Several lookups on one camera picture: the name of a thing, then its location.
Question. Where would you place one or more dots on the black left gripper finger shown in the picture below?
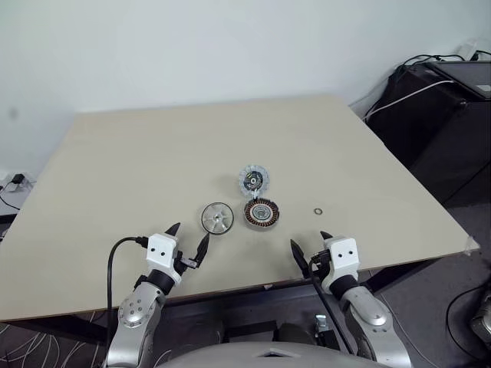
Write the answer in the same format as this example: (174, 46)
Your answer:
(174, 230)
(201, 251)

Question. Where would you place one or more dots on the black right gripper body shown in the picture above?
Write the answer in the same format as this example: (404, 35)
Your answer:
(320, 266)

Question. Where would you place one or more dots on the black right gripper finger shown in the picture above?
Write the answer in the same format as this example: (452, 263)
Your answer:
(299, 257)
(327, 236)

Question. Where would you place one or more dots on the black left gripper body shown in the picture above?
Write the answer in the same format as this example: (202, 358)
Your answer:
(185, 265)

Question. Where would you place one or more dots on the silver spoked motor rotor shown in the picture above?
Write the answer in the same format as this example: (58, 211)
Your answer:
(216, 217)

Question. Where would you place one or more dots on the grey motor cover circuit board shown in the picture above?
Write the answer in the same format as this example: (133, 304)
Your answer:
(254, 180)

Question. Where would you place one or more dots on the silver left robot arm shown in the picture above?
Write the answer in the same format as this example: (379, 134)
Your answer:
(134, 310)

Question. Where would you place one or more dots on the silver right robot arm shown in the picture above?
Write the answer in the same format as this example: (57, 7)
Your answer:
(368, 318)

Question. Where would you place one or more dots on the grey motor stator housing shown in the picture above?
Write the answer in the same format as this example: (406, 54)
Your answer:
(262, 214)

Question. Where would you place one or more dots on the dark rounded shape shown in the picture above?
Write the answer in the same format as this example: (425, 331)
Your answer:
(295, 333)

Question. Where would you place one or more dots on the silver robot torso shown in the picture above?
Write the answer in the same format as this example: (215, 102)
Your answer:
(264, 356)

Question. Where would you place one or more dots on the black cabinet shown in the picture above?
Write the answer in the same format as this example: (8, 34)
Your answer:
(429, 145)

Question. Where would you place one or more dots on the black power adapter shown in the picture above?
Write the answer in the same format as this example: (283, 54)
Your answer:
(17, 180)

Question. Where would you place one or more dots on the silver black floor equipment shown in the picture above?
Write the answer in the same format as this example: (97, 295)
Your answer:
(482, 322)

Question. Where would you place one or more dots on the black flat device on cabinet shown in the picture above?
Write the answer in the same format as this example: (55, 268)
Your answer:
(464, 78)

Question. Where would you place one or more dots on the white power strip with plugs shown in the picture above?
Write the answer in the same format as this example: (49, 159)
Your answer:
(468, 49)

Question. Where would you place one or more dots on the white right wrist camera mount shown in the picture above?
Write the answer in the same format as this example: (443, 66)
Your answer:
(343, 257)

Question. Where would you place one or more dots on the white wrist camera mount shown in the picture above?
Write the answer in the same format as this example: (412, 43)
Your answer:
(163, 253)
(343, 257)

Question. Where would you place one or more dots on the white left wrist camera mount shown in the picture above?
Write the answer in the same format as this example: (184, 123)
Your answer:
(163, 253)

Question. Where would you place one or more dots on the silver metal bracket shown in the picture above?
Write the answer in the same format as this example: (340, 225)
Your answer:
(321, 324)

